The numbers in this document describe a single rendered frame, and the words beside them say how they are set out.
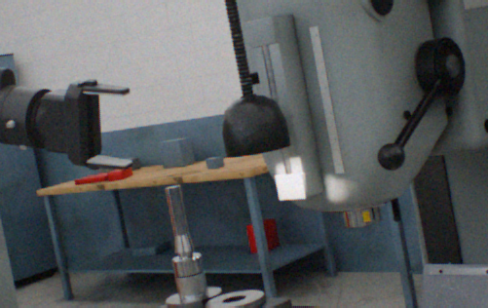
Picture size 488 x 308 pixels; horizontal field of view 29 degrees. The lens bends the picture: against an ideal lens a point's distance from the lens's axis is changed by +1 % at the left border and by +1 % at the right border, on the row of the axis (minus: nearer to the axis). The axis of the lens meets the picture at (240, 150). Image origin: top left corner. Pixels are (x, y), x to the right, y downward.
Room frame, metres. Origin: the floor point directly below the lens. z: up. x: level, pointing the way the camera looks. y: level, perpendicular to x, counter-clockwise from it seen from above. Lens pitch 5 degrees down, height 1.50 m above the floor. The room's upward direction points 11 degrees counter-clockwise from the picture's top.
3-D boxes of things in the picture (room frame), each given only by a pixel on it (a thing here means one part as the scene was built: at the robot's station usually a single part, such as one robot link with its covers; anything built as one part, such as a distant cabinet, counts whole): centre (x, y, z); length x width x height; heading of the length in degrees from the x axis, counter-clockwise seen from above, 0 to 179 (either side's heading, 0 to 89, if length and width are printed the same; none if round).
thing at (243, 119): (1.03, -0.02, 1.44); 0.07 x 0.07 x 0.06
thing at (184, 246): (1.47, 0.11, 1.28); 0.03 x 0.03 x 0.11
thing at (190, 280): (1.47, 0.11, 1.19); 0.05 x 0.05 x 0.05
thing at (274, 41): (1.10, -0.06, 1.45); 0.04 x 0.04 x 0.21; 48
